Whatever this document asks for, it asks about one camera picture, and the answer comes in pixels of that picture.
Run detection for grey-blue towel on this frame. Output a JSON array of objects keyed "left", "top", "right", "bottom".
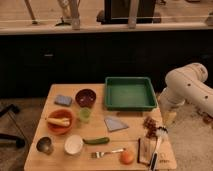
[{"left": 104, "top": 116, "right": 128, "bottom": 132}]

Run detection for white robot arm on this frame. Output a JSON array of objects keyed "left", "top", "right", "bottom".
[{"left": 158, "top": 63, "right": 213, "bottom": 126}]

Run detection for small green cup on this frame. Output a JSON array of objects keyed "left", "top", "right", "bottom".
[{"left": 79, "top": 107, "right": 91, "bottom": 123}]

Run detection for small metal cup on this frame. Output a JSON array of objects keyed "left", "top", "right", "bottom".
[{"left": 36, "top": 137, "right": 53, "bottom": 155}]

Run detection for brown crumbly food pile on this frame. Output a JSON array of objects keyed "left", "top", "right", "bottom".
[{"left": 143, "top": 116, "right": 157, "bottom": 138}]

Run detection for black framed card holder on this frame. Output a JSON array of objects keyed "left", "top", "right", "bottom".
[{"left": 137, "top": 137, "right": 156, "bottom": 165}]

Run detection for green plastic tray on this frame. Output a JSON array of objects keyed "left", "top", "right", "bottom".
[{"left": 104, "top": 77, "right": 157, "bottom": 111}]

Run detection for orange fruit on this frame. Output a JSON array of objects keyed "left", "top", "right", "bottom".
[{"left": 120, "top": 150, "right": 134, "bottom": 165}]

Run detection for green cucumber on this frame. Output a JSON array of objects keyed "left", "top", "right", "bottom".
[{"left": 83, "top": 137, "right": 110, "bottom": 145}]

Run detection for silver fork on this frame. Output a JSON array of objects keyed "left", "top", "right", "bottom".
[{"left": 90, "top": 148, "right": 126, "bottom": 158}]

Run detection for dark maroon bowl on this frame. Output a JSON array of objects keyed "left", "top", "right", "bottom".
[{"left": 75, "top": 89, "right": 96, "bottom": 108}]

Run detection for wooden table board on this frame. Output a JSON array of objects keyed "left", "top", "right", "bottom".
[{"left": 23, "top": 83, "right": 178, "bottom": 171}]

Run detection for yellow corn cob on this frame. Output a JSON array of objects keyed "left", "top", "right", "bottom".
[{"left": 46, "top": 118, "right": 70, "bottom": 127}]

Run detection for blue sponge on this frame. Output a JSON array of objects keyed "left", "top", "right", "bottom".
[{"left": 54, "top": 95, "right": 72, "bottom": 106}]

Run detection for orange bowl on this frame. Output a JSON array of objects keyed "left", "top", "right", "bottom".
[{"left": 45, "top": 109, "right": 75, "bottom": 135}]

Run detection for black office chair base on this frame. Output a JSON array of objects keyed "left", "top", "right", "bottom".
[{"left": 0, "top": 103, "right": 27, "bottom": 149}]

